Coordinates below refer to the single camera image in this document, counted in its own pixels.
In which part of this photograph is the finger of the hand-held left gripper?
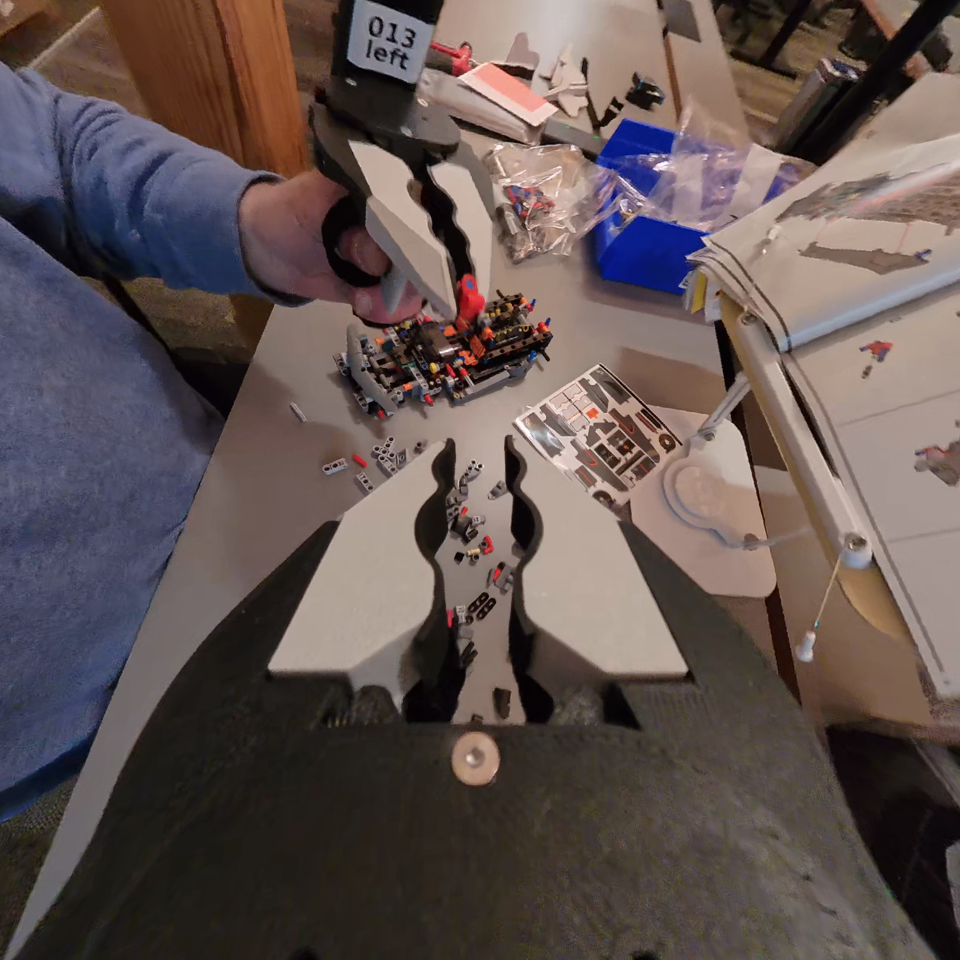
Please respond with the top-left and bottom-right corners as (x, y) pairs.
(429, 159), (495, 290)
(348, 142), (460, 321)

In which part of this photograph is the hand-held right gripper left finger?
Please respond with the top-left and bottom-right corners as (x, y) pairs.
(267, 438), (459, 717)

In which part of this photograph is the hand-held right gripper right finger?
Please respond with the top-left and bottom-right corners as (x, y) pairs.
(504, 435), (690, 719)

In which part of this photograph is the red lego connector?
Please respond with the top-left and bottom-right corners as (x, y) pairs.
(453, 273), (489, 331)

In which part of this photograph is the lego car chassis model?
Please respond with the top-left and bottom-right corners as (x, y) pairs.
(333, 288), (556, 421)

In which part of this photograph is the clear bag of lego pieces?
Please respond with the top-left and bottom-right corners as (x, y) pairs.
(483, 142), (627, 265)

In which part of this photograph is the person's left hand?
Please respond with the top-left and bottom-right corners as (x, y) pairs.
(238, 171), (425, 325)

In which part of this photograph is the grey flat pouch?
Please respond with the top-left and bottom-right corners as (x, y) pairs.
(416, 67), (549, 145)

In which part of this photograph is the pink card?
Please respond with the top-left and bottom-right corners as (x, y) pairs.
(457, 62), (560, 129)

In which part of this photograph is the white book stand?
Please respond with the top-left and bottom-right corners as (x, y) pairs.
(630, 296), (954, 702)

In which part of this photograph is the white foam plane cutout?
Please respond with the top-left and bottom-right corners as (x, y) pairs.
(504, 31), (594, 117)

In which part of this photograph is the sticker sheet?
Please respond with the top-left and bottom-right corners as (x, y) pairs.
(513, 363), (682, 507)

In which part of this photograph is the blue plastic bin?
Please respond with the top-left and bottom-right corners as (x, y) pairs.
(594, 118), (815, 295)

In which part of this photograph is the person's torso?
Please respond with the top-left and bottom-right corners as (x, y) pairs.
(0, 217), (230, 822)

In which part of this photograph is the instruction booklet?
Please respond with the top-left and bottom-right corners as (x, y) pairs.
(686, 71), (960, 699)

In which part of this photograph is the black metal pole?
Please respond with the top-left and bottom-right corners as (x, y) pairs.
(825, 0), (950, 162)

